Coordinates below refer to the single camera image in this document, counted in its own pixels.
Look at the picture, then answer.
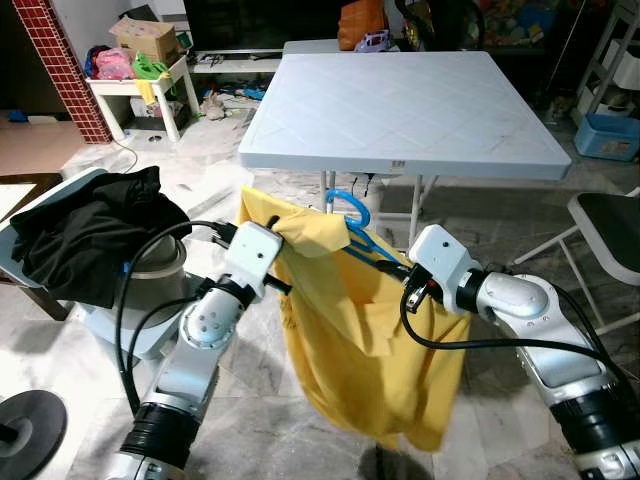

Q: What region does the yellow shirt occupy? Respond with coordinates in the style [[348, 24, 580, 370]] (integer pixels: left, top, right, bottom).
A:
[[238, 187, 471, 453]]

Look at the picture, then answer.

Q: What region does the black shirt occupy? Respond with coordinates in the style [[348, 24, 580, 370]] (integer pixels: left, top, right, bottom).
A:
[[10, 165, 193, 309]]

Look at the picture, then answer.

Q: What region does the white folding table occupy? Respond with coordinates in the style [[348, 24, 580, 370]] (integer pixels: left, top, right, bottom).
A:
[[238, 50, 573, 251]]

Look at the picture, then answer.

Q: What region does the grey plush toy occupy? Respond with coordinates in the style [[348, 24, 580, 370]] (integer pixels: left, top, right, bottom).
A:
[[203, 92, 228, 119]]

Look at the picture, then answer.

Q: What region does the black seat folding chair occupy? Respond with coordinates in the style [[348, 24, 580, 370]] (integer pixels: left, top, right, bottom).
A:
[[510, 190, 640, 336]]

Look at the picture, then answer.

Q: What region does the white television stand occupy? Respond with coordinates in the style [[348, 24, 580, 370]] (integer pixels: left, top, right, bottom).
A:
[[188, 50, 286, 76]]

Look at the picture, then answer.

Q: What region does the small yellow cloth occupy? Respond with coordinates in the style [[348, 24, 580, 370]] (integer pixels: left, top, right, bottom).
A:
[[135, 78, 161, 106]]

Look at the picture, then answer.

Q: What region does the pale grey small table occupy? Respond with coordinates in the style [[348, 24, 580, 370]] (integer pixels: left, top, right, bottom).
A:
[[283, 38, 401, 56]]

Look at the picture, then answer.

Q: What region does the blue plastic basket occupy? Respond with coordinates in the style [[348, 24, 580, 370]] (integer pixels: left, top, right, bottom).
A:
[[575, 112, 640, 163]]

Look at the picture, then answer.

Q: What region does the small white table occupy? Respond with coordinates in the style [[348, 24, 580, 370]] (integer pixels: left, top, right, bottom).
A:
[[85, 55, 201, 143]]

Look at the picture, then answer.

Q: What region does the purple toy car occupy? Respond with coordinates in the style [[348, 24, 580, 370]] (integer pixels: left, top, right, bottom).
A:
[[355, 30, 391, 53]]

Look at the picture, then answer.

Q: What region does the black television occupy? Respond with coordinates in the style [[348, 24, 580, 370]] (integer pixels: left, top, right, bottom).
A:
[[183, 0, 346, 53]]

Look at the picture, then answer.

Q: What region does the pink bag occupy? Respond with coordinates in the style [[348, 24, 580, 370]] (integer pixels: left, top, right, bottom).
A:
[[92, 48, 136, 81]]

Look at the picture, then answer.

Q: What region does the orange bag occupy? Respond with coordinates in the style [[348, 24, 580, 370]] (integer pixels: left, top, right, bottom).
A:
[[338, 0, 386, 51]]

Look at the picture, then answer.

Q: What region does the cardboard box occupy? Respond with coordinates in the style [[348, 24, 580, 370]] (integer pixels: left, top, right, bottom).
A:
[[110, 15, 181, 66]]

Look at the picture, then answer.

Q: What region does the black standing fan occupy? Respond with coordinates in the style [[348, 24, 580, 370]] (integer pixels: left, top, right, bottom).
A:
[[0, 390, 69, 480]]

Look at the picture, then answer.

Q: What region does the white metal shelf rack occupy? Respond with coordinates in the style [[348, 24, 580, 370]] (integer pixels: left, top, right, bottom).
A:
[[575, 0, 640, 126]]

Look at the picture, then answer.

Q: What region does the red brick pillar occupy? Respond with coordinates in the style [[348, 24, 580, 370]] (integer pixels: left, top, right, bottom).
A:
[[12, 0, 113, 146]]

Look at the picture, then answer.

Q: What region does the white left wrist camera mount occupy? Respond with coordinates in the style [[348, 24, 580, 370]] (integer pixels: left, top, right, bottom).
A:
[[222, 220, 286, 299]]

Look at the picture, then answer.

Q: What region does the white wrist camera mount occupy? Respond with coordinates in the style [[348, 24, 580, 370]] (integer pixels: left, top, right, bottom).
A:
[[222, 220, 286, 299], [408, 225, 479, 311]]

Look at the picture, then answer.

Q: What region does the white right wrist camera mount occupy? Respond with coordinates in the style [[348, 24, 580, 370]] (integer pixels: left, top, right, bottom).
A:
[[408, 225, 479, 311]]

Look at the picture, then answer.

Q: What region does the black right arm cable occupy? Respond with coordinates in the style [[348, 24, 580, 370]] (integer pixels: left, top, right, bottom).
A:
[[400, 285, 626, 386]]

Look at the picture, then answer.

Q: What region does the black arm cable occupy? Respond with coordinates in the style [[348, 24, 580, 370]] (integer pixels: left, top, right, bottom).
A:
[[128, 295, 206, 386], [400, 285, 626, 386], [113, 220, 239, 416]]

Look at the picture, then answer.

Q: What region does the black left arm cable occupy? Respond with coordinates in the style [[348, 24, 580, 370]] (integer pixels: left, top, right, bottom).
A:
[[128, 295, 206, 386], [113, 220, 239, 416]]

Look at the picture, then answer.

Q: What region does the black floor cable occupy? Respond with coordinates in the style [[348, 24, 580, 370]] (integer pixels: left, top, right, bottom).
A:
[[105, 135, 141, 176]]

